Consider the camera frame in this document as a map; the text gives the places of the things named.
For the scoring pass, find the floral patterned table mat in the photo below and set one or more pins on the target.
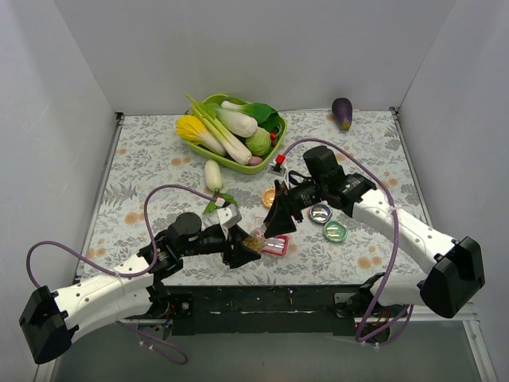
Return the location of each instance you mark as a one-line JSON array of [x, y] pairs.
[[154, 177]]

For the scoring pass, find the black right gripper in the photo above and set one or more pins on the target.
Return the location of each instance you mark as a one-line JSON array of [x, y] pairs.
[[293, 202]]

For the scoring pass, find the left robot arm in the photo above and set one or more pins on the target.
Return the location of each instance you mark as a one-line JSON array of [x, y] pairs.
[[53, 320]]

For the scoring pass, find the green round pill case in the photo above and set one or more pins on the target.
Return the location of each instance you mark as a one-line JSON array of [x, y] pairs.
[[334, 231]]

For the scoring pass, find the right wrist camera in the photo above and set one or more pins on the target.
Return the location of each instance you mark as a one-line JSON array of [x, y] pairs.
[[277, 166]]

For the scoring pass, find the pink toy onion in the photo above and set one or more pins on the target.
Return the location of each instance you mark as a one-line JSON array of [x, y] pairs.
[[255, 161]]

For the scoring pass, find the green plastic vegetable basket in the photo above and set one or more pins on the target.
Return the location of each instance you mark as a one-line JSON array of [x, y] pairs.
[[227, 161]]

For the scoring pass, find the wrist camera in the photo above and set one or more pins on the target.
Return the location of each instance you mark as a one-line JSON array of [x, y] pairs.
[[277, 166], [228, 213]]

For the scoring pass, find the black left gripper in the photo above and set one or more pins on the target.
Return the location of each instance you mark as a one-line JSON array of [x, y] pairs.
[[229, 246]]

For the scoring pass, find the white toy celery stalk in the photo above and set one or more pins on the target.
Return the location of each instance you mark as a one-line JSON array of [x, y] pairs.
[[206, 113]]

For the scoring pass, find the aluminium frame rail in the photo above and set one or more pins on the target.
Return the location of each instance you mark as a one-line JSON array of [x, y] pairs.
[[479, 350]]

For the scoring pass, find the white toy radish with leaves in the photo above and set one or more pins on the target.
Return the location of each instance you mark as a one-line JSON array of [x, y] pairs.
[[214, 182]]

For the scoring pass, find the green toy bok choy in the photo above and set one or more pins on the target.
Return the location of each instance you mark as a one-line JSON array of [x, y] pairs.
[[266, 117]]

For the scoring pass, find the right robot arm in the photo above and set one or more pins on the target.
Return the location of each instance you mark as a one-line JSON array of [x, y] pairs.
[[452, 270]]

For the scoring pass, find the yellow toy napa cabbage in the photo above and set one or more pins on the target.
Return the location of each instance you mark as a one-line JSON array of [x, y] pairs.
[[191, 129]]

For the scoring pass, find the green toy cabbage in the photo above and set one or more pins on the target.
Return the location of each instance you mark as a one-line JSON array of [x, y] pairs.
[[259, 143]]

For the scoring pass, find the purple toy eggplant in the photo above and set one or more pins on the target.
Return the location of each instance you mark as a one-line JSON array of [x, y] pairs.
[[342, 109]]

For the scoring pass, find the red toy chili pepper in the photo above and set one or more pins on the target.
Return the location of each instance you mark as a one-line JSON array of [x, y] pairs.
[[273, 137]]

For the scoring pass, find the amber pill bottle gold cap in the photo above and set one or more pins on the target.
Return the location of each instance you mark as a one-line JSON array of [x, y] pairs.
[[256, 241]]

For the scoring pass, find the orange round pill case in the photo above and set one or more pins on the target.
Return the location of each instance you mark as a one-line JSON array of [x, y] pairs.
[[268, 198]]

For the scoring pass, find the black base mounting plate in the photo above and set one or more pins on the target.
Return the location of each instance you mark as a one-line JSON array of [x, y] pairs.
[[194, 310]]

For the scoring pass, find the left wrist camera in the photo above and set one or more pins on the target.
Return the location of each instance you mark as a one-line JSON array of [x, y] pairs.
[[228, 213]]

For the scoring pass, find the red rectangular pill box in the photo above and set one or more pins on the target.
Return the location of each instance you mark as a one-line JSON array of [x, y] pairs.
[[277, 245]]

